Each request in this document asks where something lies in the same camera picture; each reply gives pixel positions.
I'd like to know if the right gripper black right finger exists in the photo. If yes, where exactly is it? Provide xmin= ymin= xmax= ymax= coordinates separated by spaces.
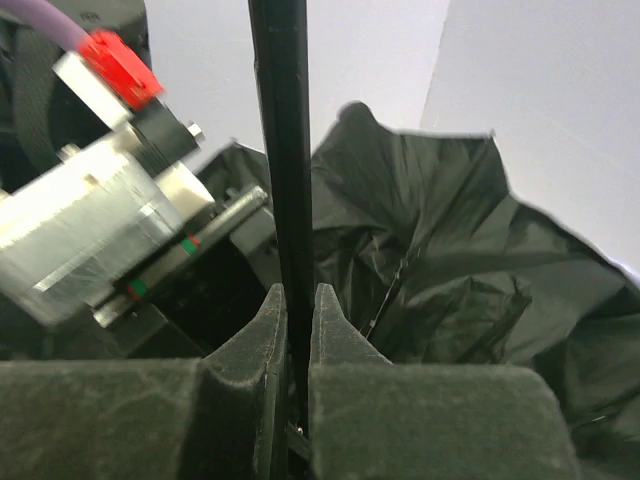
xmin=309 ymin=284 xmax=581 ymax=479

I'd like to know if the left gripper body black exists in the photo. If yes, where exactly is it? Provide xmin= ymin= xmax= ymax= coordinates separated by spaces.
xmin=1 ymin=187 xmax=278 ymax=360

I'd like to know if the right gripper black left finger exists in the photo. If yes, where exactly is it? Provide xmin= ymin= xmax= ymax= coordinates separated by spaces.
xmin=1 ymin=285 xmax=288 ymax=479

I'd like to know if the lilac umbrella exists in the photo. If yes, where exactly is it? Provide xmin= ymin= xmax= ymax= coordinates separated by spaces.
xmin=197 ymin=0 xmax=640 ymax=480

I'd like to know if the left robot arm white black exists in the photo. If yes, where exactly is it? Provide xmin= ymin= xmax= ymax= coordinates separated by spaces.
xmin=1 ymin=1 xmax=274 ymax=361

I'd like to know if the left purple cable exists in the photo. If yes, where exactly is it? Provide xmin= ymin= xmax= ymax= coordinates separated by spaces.
xmin=14 ymin=0 xmax=91 ymax=51

